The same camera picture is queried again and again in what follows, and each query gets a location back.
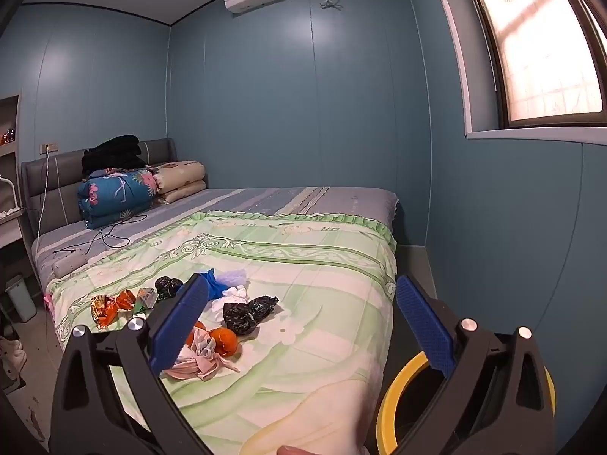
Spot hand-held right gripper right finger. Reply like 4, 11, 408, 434
395, 275, 558, 455

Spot pale green small bin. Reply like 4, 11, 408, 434
5, 274, 38, 322

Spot blue floral folded quilt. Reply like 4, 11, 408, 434
77, 167, 159, 231

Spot purple foam net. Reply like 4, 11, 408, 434
215, 268, 248, 290

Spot yellow round bin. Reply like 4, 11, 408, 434
376, 351, 557, 455

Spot pinkish tissue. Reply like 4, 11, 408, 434
164, 334, 241, 382

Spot white shoes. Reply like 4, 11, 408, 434
0, 336, 28, 380

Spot white tissue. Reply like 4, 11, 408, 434
209, 285, 250, 325

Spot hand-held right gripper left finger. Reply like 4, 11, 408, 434
49, 272, 223, 455

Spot beige pillows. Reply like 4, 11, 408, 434
152, 160, 208, 206

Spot bed with striped sheet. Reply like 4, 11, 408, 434
32, 186, 399, 455

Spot large orange snack wrapper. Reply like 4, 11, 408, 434
90, 294, 119, 329

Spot grey power strip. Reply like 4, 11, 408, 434
51, 252, 88, 279

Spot grey bed headboard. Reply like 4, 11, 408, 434
20, 137, 178, 242

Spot black cable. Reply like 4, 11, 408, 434
52, 213, 148, 254

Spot orange peel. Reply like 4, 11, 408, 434
209, 327, 239, 358
185, 321, 208, 348

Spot white charging cable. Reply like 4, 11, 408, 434
37, 151, 50, 238

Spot black clothes pile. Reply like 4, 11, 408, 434
80, 135, 148, 178

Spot green floral quilt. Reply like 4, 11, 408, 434
45, 211, 398, 455

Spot small black plastic bag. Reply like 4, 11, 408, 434
155, 276, 184, 301

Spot blue plastic bag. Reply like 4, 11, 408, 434
199, 268, 226, 300

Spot white wall shelf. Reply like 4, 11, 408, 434
0, 92, 24, 214

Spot window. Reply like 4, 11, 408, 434
424, 0, 607, 145

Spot black knotted plastic bag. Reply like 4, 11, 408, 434
247, 295, 280, 323
223, 301, 259, 337

